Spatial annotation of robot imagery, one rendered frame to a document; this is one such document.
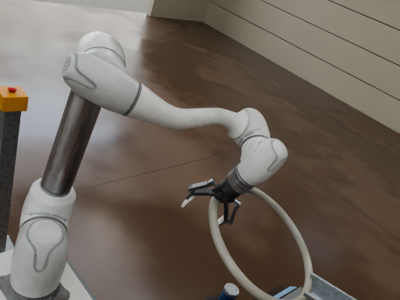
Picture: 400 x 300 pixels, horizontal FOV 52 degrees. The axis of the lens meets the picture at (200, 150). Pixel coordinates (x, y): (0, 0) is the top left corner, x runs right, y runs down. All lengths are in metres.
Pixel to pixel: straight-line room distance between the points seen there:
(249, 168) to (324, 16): 7.21
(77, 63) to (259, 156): 0.59
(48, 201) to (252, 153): 0.68
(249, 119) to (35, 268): 0.80
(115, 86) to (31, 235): 0.54
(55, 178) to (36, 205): 0.12
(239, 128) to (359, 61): 6.76
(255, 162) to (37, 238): 0.69
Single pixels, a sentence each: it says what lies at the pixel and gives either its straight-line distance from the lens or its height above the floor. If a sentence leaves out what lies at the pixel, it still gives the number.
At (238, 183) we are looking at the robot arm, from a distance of 1.33.
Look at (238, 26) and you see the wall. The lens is 9.47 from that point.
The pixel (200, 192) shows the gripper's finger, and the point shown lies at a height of 1.27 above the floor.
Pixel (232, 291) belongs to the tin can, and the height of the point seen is 0.15.
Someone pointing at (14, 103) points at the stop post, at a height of 1.05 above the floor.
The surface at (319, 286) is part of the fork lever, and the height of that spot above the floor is 1.08.
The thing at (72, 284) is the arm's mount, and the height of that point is 0.85.
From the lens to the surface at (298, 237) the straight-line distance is 1.70.
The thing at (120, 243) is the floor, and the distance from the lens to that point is 2.98.
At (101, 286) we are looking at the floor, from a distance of 2.71.
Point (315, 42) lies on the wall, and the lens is 8.42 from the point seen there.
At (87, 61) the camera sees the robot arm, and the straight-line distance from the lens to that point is 1.05.
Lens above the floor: 2.05
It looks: 28 degrees down
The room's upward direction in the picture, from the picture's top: 20 degrees clockwise
